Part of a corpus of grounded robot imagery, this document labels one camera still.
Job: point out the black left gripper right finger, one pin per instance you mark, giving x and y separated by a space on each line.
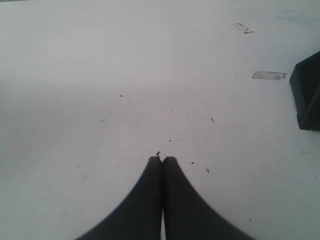
186 215

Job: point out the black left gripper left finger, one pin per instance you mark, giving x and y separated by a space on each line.
139 215

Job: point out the clear tape strip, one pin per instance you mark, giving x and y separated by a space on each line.
267 75

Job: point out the black metal shelf rack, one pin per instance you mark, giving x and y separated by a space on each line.
305 85

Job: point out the torn clear tape piece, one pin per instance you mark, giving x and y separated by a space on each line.
242 28

